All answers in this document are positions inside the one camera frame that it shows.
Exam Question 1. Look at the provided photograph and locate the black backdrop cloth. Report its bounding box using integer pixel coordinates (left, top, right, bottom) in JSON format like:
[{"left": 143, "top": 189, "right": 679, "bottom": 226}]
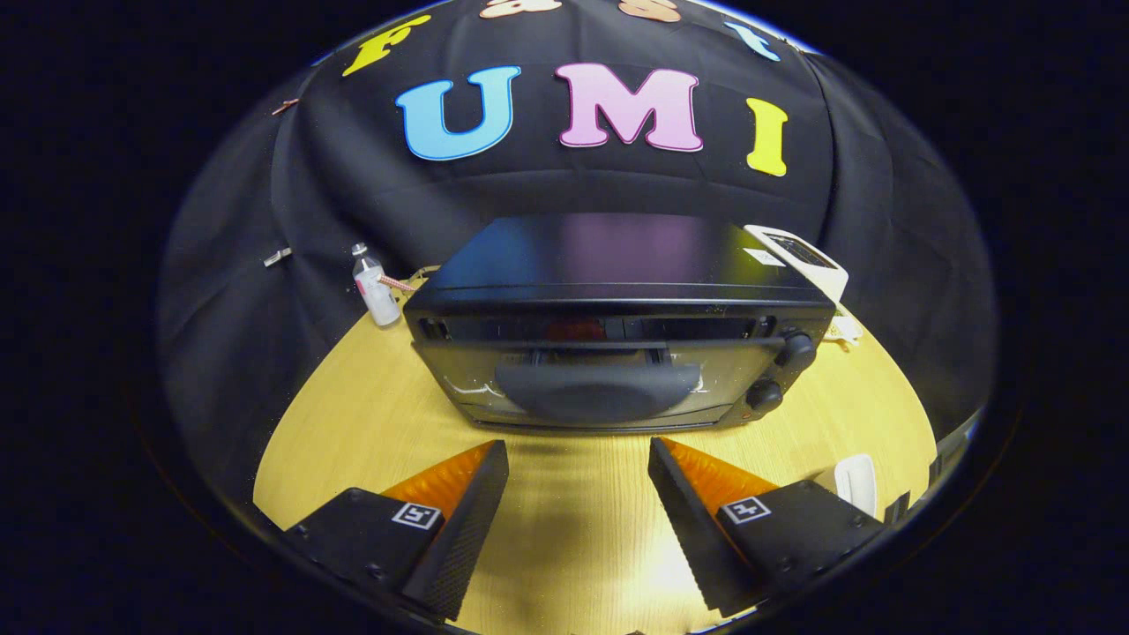
[{"left": 159, "top": 0, "right": 998, "bottom": 495}]

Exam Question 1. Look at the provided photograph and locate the black toaster oven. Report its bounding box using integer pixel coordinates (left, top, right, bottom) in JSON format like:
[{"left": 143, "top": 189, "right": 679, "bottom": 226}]
[{"left": 403, "top": 213, "right": 837, "bottom": 435}]

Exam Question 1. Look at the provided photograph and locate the white ribbed plate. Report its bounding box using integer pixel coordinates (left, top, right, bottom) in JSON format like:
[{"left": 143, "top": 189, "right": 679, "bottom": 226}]
[{"left": 834, "top": 454, "right": 879, "bottom": 519}]

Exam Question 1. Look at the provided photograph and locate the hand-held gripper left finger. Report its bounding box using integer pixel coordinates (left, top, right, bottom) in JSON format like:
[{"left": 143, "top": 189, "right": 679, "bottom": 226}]
[{"left": 284, "top": 440, "right": 510, "bottom": 623}]

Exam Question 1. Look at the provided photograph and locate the small clear plastic bottle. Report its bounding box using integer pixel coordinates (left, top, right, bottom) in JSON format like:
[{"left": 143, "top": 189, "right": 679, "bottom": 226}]
[{"left": 351, "top": 243, "right": 402, "bottom": 327}]

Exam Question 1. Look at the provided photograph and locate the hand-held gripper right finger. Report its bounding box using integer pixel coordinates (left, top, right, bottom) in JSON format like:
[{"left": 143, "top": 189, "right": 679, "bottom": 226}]
[{"left": 647, "top": 437, "right": 887, "bottom": 618}]

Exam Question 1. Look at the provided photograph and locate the white pop-up toaster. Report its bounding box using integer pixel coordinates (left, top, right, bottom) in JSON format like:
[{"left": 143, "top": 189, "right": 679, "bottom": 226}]
[{"left": 744, "top": 224, "right": 849, "bottom": 305}]

